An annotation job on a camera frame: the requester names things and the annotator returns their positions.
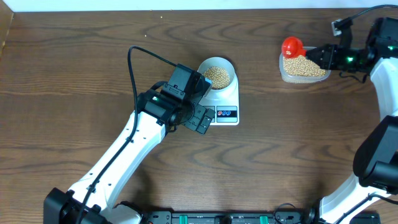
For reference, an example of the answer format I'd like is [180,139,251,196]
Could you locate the red plastic measuring scoop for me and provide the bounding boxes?
[281,36,306,58]

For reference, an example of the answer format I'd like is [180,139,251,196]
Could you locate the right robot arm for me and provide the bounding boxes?
[306,17,397,223]

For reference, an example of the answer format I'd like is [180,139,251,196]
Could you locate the white digital kitchen scale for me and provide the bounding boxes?
[200,76,239,126]

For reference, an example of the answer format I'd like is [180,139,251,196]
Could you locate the soybeans in bowl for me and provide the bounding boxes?
[203,66,231,90]

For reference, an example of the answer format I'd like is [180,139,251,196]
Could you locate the grey round bowl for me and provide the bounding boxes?
[198,57,236,91]

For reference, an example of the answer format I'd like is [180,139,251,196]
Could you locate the clear plastic container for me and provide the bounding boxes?
[279,54,331,83]

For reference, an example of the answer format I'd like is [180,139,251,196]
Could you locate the soybeans in container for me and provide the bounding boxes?
[282,55,326,77]

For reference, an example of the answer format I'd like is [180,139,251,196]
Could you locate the cardboard panel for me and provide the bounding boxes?
[0,0,14,55]

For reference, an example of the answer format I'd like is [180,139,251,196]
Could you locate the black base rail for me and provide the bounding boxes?
[136,210,382,224]

